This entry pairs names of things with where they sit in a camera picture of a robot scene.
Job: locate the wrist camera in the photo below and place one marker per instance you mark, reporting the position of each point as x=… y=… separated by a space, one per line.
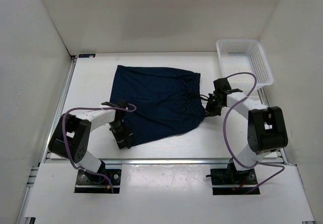
x=223 y=88
x=119 y=104

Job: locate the navy blue shorts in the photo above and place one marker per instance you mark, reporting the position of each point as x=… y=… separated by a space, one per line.
x=167 y=101

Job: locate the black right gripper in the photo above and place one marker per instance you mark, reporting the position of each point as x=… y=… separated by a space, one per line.
x=209 y=111

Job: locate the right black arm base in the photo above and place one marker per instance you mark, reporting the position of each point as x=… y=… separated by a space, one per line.
x=229 y=181

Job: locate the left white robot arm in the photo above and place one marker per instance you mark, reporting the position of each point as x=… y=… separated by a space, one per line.
x=71 y=136

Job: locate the aluminium table edge rail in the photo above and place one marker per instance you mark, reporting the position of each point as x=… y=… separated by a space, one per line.
x=270 y=159

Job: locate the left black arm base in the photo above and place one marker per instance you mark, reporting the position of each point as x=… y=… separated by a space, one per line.
x=86 y=183

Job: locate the white perforated plastic basket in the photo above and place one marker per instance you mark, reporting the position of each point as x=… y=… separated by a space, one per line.
x=244 y=55

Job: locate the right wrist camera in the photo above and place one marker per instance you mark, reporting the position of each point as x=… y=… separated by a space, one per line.
x=223 y=88

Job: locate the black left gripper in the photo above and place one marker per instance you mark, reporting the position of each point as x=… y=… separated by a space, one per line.
x=125 y=135

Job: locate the blue label sticker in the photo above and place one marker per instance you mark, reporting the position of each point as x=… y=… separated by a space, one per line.
x=87 y=55

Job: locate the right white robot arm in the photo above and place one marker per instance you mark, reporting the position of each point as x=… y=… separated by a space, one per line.
x=266 y=130

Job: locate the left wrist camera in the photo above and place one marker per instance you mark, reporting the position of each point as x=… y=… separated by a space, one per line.
x=119 y=104

